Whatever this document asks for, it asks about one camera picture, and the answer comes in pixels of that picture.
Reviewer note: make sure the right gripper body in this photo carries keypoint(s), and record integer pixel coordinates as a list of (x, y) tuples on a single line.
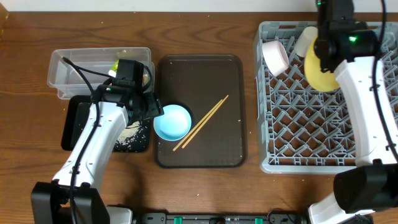
[(321, 50)]

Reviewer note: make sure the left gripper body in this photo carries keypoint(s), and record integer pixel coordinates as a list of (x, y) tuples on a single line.
[(148, 107)]

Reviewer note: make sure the white cup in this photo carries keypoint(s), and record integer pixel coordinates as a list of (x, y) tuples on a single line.
[(304, 40)]

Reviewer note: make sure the rice grains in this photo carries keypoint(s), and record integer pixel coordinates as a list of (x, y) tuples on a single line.
[(130, 135)]

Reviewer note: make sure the blue bowl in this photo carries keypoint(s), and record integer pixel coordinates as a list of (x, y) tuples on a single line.
[(174, 124)]

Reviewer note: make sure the yellow plate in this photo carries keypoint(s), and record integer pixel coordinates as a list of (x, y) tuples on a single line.
[(318, 80)]

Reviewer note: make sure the pink bowl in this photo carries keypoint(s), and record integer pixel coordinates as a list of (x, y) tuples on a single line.
[(275, 57)]

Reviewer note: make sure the wooden chopstick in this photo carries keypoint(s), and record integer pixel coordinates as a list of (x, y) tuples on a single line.
[(197, 127), (205, 121)]

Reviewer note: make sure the green snack wrapper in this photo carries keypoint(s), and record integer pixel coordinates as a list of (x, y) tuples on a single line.
[(113, 70)]

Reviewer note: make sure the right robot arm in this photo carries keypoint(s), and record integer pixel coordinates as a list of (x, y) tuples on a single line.
[(346, 55)]

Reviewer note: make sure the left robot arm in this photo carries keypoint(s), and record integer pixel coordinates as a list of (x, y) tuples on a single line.
[(73, 196)]

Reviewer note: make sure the grey dishwasher rack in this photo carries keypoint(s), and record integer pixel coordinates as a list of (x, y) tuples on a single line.
[(302, 130)]

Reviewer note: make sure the black tray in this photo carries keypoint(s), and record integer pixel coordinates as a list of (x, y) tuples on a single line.
[(77, 115)]

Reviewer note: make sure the brown serving tray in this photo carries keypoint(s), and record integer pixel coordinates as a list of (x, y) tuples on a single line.
[(198, 82)]

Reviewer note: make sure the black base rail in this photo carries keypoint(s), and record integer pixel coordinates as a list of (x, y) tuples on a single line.
[(217, 219)]

